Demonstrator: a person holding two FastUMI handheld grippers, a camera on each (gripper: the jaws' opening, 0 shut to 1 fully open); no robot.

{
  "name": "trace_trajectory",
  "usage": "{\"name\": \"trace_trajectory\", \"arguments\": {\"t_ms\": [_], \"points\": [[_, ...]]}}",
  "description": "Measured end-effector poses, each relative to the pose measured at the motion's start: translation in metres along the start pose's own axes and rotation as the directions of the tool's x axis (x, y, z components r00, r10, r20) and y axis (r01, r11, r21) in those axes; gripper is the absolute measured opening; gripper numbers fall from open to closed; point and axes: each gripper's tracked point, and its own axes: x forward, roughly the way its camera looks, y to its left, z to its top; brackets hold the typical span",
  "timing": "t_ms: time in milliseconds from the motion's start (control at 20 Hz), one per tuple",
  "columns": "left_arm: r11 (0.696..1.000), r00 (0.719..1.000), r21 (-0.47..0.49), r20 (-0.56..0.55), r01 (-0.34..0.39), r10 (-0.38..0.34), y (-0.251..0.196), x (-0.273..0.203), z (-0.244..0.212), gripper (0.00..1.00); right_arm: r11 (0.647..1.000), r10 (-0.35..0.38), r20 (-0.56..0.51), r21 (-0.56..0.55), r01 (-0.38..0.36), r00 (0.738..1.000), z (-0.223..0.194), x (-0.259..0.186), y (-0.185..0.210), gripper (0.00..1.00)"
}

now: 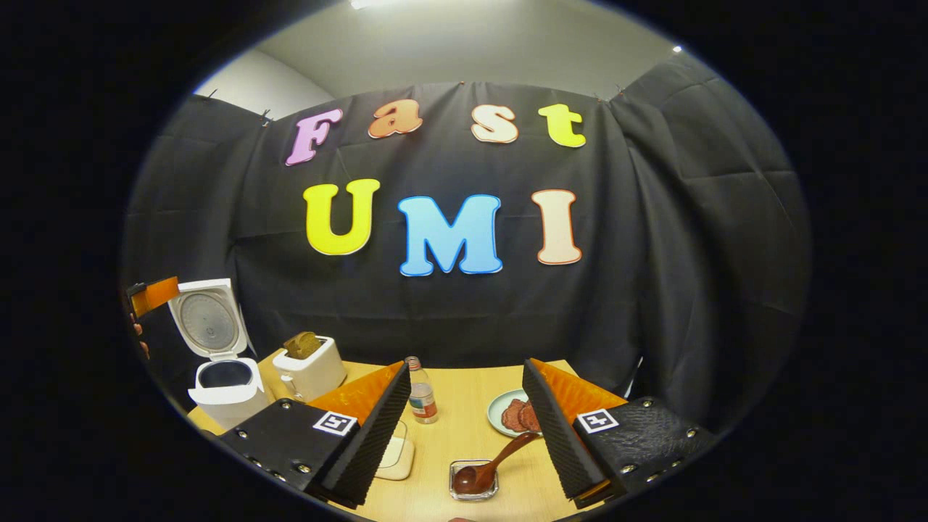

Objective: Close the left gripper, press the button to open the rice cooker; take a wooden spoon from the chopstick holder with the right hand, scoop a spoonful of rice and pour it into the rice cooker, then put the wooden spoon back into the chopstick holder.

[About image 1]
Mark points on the brown meat slice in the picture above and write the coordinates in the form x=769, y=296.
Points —
x=513, y=417
x=531, y=417

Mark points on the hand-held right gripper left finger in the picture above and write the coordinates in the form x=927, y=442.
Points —
x=370, y=442

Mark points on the brown wooden spoon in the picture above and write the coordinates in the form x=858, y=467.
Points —
x=471, y=478

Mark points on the pale green plate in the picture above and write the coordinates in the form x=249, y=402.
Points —
x=496, y=413

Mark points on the black backdrop cloth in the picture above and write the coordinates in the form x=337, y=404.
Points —
x=464, y=319

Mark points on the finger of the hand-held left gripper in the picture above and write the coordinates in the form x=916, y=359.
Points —
x=156, y=292

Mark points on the brown bread slice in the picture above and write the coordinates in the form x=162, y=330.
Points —
x=303, y=345

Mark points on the clear glass chopstick holder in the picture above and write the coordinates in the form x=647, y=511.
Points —
x=455, y=494

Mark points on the long ceiling light panel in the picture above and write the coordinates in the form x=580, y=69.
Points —
x=370, y=3

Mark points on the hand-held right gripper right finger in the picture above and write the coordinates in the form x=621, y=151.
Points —
x=558, y=442

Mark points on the clear container of rice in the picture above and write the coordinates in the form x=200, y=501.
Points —
x=399, y=457

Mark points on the clear plastic bottle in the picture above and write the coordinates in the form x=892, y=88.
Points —
x=423, y=399

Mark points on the white toaster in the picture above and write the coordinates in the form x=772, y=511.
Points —
x=315, y=373

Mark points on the white rice cooker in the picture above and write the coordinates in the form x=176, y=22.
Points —
x=225, y=402

